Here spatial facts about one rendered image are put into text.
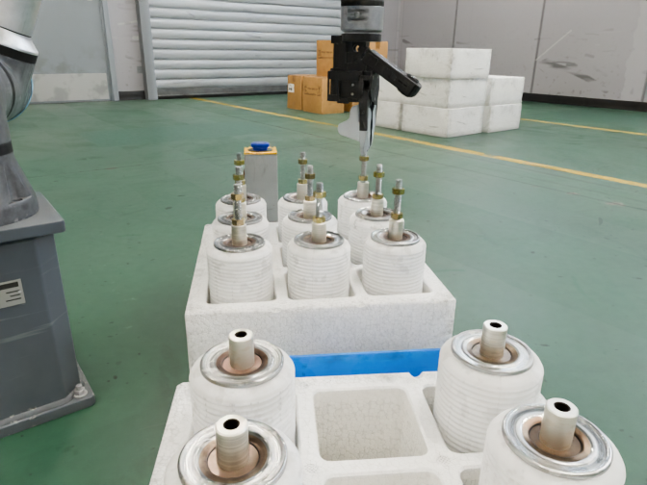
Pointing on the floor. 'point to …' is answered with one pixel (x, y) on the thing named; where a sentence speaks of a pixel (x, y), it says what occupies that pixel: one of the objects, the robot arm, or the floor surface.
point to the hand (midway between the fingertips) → (368, 147)
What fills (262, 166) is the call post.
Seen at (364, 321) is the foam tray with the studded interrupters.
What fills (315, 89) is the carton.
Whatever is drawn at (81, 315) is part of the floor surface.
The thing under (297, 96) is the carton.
